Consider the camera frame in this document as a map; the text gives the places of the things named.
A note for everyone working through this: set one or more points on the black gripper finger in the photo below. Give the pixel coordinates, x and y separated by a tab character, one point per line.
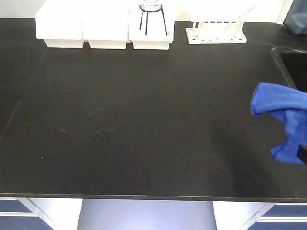
302	153

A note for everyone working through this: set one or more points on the blue microfiber cloth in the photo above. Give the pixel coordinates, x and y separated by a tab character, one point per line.
289	106

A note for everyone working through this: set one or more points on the right blue cabinet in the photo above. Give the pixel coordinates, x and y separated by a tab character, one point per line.
260	215

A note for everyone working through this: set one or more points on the blue cabinet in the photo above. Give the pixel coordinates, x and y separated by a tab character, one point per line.
56	213
260	215

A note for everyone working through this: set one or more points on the black lab sink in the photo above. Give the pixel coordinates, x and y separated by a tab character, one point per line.
292	64

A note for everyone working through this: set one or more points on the dark blue bag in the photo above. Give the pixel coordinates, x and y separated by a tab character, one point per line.
296	19

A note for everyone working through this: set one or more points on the white test tube rack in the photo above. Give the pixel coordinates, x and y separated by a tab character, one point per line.
218	21

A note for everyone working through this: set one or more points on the right white plastic bin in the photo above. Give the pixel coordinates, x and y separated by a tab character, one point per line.
152	42

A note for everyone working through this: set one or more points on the white plastic bin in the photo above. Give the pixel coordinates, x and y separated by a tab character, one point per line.
59	24
105	24
152	42

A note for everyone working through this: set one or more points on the clear glass flask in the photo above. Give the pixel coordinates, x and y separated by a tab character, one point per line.
150	5

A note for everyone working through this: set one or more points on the middle white plastic bin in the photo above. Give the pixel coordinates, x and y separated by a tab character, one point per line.
105	24

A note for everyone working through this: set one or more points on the left white plastic bin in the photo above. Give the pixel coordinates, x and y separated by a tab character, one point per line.
59	24

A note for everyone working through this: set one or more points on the left blue cabinet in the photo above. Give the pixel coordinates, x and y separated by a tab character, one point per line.
56	213

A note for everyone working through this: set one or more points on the black wire tripod stand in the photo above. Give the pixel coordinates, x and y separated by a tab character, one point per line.
153	23

